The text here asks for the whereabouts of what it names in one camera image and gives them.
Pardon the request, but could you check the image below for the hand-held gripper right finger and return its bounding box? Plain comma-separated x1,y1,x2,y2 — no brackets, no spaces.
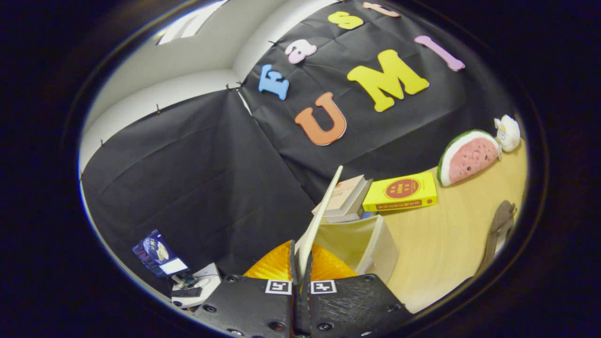
300,242,415,338

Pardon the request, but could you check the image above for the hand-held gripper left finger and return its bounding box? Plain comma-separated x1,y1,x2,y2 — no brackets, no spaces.
193,240,302,338

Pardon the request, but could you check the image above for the cream storage box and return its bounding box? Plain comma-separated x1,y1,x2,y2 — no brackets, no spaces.
295,165,400,283

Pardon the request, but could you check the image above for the brown fuzzy shoe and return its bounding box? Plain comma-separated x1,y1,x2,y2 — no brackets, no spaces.
474,200,518,277

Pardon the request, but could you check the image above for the white device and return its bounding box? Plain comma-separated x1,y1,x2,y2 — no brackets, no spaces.
170,262,222,308

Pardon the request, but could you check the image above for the grey book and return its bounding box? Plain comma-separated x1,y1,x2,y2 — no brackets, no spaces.
324,178,374,223

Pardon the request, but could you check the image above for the beige book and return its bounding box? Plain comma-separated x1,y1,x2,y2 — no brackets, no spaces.
312,175,367,215

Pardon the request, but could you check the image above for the yellow book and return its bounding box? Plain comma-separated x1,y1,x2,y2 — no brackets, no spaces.
362,171,438,212

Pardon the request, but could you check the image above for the screen with blue picture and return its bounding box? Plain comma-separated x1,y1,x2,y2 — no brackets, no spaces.
132,229,188,278

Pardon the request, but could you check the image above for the watermelon slice plush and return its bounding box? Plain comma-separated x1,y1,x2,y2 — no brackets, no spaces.
437,130,502,187

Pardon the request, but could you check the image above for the white plush toy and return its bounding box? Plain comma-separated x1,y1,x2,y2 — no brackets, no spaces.
494,115,521,153

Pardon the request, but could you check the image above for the long ceiling light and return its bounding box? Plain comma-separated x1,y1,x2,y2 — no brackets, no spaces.
157,0,229,46

